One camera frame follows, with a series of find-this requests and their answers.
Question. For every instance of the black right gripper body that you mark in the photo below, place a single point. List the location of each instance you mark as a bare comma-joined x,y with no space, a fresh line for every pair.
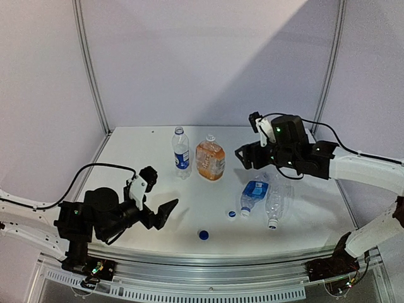
259,161

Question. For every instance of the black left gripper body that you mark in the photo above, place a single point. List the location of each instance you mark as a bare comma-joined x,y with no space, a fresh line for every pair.
148,221

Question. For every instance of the orange label crushed bottle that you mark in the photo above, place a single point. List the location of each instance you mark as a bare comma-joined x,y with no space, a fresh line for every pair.
210,159

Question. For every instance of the blue label crushed water bottle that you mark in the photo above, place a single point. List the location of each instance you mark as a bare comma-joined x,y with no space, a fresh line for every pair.
254,192

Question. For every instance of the blue Pepsi bottle cap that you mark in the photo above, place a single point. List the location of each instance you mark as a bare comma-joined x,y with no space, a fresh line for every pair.
203,235

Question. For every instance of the white orange-bottle cap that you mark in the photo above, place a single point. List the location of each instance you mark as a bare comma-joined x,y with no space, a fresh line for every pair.
232,214

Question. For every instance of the Pepsi bottle blue label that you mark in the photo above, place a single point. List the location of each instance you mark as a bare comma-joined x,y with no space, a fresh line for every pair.
180,146

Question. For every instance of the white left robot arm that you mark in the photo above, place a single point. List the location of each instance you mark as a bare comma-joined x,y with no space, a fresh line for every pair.
100,215

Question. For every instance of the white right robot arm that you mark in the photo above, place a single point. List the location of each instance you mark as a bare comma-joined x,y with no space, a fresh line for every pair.
284,143

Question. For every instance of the clear unlabelled plastic bottle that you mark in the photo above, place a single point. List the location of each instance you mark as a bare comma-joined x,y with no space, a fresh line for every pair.
278,199

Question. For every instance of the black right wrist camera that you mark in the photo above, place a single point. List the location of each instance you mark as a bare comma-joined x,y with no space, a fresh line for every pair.
263,127

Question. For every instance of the aluminium table front rail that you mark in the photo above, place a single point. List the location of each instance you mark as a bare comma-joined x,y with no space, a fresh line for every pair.
150,277

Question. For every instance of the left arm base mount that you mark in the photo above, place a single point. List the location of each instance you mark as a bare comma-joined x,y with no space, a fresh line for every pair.
93,269

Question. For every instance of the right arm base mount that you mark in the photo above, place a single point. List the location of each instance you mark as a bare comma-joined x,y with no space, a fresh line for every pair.
340,271

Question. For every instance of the right aluminium corner post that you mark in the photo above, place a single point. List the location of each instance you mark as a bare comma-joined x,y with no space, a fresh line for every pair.
331,65

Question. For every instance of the aluminium corner post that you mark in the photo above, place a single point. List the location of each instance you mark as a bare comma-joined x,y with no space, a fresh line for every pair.
331,65
88,66

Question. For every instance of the left aluminium corner post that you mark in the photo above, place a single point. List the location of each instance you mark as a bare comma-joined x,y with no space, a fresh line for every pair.
88,66

